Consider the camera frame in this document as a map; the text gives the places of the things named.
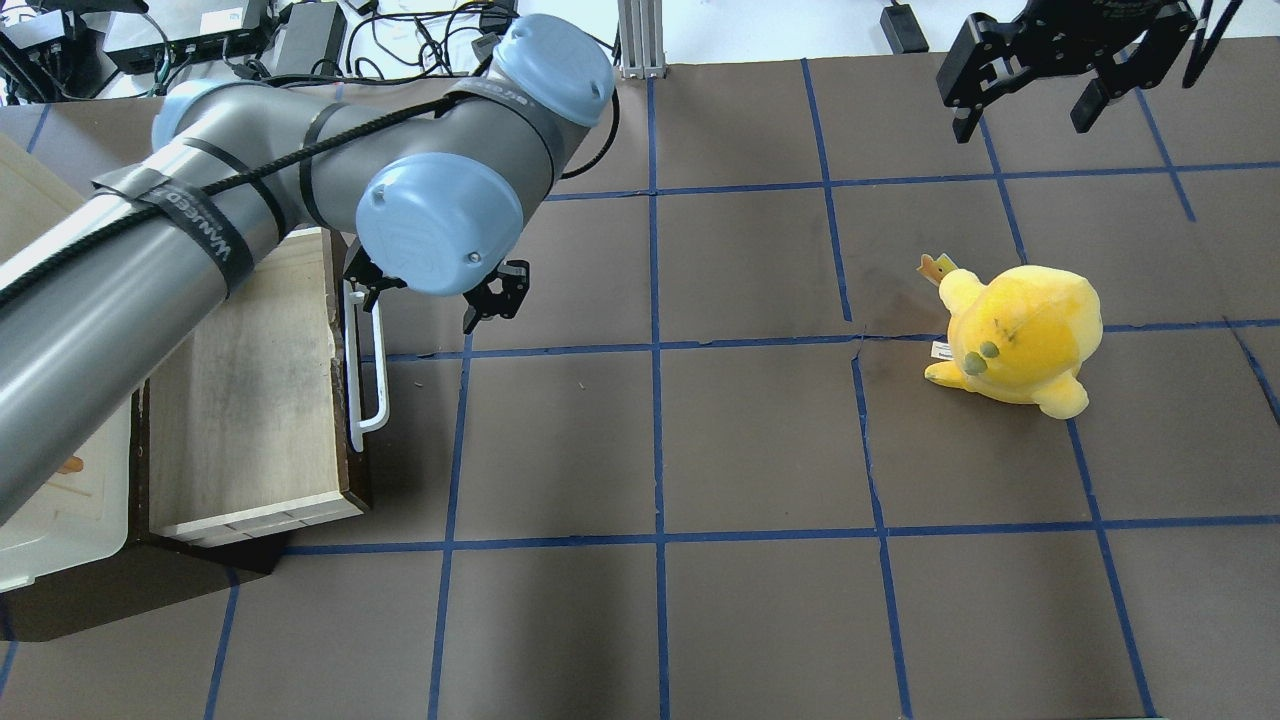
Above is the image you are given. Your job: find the aluminium frame post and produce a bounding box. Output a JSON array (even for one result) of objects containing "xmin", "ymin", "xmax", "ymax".
[{"xmin": 617, "ymin": 0, "xmax": 668, "ymax": 79}]

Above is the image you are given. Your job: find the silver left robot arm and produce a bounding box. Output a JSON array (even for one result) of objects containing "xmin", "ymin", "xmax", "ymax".
[{"xmin": 1, "ymin": 14, "xmax": 616, "ymax": 519}]

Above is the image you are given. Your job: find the yellow plush toy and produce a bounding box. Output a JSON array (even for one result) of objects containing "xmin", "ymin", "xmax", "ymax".
[{"xmin": 918, "ymin": 254, "xmax": 1105, "ymax": 420}]

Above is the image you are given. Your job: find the black power adapter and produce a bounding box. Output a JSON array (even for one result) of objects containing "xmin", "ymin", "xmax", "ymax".
[{"xmin": 270, "ymin": 1, "xmax": 347, "ymax": 76}]

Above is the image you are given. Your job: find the cream plastic storage box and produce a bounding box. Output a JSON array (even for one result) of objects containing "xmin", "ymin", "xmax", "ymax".
[{"xmin": 1, "ymin": 135, "xmax": 131, "ymax": 592}]

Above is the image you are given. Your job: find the dark wooden drawer cabinet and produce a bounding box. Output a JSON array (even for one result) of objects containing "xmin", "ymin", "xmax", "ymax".
[{"xmin": 3, "ymin": 383, "xmax": 287, "ymax": 642}]

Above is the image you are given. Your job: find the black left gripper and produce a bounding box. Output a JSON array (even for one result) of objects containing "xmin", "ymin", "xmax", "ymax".
[{"xmin": 343, "ymin": 241, "xmax": 531, "ymax": 334}]

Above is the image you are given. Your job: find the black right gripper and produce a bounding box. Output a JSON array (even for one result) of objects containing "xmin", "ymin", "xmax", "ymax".
[{"xmin": 936, "ymin": 1, "xmax": 1199, "ymax": 143}]

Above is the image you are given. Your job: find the light wooden pulled-out drawer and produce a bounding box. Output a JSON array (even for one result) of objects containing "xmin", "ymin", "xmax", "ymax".
[{"xmin": 138, "ymin": 228, "xmax": 371, "ymax": 548}]

